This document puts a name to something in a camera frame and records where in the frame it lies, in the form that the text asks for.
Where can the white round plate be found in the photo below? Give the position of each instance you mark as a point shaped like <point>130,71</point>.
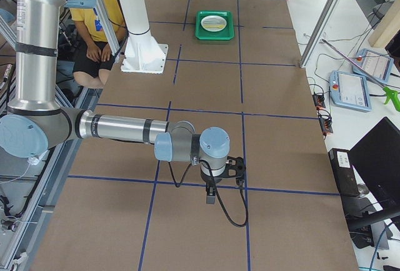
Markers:
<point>213,19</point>

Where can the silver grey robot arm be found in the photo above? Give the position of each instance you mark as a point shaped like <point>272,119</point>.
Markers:
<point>34,122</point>

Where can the wooden beam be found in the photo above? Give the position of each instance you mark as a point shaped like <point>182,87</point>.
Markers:
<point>387,28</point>

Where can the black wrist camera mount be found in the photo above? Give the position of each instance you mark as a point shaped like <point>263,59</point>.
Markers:
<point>236,169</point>

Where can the green plastic tray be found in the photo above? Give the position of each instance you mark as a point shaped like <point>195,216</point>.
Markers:
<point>225,35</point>

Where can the near blue teach pendant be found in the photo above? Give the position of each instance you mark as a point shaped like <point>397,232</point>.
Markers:
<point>350,91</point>

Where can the person in yellow shirt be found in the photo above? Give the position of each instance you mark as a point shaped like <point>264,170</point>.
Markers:
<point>94,59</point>

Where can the blue teach pendant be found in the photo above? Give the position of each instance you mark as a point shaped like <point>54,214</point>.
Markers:
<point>376,64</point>
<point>350,91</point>

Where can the black monitor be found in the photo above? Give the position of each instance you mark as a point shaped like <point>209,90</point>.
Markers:
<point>376,159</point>

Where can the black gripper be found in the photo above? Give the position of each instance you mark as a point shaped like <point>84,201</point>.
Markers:
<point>208,179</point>

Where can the far orange black adapter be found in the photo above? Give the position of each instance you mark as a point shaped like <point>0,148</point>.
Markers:
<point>318,100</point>

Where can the near orange black adapter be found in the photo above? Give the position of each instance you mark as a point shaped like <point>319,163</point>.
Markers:
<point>325,124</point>

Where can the aluminium frame post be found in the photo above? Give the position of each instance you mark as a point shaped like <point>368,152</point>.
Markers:
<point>318,31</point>

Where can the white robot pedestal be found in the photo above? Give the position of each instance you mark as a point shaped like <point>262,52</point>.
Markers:
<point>143,54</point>

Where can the green handled reacher grabber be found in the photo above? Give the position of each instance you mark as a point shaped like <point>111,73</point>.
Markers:
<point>391,95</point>

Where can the orange black adapter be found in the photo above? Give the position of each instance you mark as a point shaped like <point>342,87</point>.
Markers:
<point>325,124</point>
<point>318,100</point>

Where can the black computer box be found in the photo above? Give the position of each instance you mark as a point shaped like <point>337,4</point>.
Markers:
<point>343,172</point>

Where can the far blue teach pendant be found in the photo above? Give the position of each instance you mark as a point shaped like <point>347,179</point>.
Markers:
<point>376,64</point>

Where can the yellow plastic spoon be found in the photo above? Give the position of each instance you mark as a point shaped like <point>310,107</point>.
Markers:
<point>213,28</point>

